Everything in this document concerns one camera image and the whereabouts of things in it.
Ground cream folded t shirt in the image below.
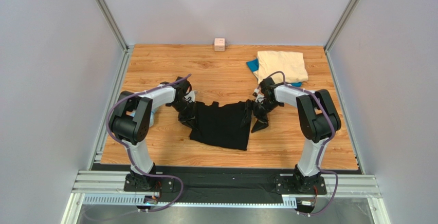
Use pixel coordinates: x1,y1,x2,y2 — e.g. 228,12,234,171
257,51,308,84

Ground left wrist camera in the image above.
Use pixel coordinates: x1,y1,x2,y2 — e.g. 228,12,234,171
184,90,196,103

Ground aluminium frame rail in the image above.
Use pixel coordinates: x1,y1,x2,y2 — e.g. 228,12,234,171
62,165,390,223

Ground black t shirt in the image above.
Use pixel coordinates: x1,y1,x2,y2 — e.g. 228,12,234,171
189,101,250,151

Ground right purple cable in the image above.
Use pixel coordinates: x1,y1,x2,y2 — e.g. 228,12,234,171
265,71,339,217

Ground light blue headphones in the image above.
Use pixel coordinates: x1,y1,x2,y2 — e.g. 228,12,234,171
129,108,158,127

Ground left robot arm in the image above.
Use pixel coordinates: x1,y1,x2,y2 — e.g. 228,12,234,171
105,77,197,184

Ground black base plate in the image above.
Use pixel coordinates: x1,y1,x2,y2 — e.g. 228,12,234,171
90,163,362,204

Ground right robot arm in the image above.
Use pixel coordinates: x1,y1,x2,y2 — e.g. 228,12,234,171
241,77,341,188

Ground blue folded t shirt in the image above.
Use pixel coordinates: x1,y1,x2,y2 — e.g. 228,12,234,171
246,58,302,87

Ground small beige cube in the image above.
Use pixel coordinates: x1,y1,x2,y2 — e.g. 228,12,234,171
213,38,226,52

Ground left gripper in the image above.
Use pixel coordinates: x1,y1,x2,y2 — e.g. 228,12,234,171
170,99,198,130

